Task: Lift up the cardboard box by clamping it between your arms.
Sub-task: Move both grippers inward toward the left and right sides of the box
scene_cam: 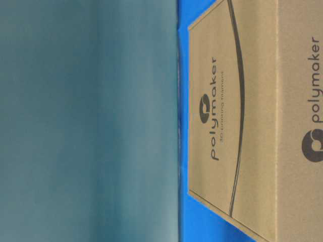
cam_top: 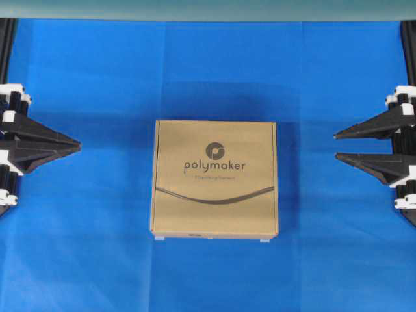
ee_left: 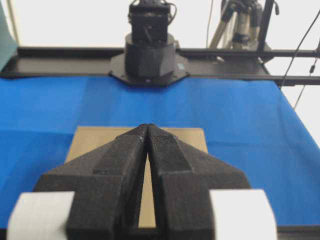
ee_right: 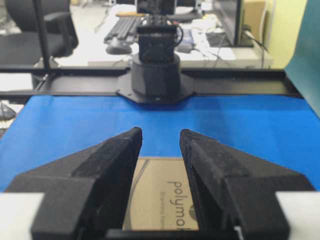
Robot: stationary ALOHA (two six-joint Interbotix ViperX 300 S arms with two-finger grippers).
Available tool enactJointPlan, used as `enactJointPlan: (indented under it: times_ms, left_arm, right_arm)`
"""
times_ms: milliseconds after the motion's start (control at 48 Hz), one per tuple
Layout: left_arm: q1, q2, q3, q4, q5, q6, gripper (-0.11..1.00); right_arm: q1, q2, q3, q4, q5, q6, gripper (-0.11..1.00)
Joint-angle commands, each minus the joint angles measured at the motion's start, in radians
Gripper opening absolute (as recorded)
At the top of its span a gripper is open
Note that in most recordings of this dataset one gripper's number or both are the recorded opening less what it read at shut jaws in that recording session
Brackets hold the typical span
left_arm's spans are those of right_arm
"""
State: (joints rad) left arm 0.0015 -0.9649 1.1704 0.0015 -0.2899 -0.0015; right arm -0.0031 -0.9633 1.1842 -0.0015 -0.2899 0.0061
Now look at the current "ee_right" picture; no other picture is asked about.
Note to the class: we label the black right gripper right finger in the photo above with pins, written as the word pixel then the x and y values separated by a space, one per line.
pixel 231 188

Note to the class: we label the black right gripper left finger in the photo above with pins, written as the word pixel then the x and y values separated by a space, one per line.
pixel 85 193

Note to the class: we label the brown cardboard box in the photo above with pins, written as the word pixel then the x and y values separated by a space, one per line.
pixel 160 197

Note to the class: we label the blue table mat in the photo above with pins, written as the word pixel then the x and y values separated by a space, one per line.
pixel 283 130

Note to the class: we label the teal backdrop sheet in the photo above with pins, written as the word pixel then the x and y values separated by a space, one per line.
pixel 304 67

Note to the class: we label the black computer mouse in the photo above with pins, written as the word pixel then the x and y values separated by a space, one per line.
pixel 117 47

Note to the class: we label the black office chair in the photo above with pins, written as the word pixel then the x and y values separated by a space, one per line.
pixel 24 47

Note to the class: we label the black keyboard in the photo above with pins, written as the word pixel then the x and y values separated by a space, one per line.
pixel 124 30

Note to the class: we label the black computer monitor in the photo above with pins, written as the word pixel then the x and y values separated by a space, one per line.
pixel 231 15

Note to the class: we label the black metal frame rail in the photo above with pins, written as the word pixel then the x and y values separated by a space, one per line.
pixel 116 82

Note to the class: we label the black vertical frame post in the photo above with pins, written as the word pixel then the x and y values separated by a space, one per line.
pixel 42 33

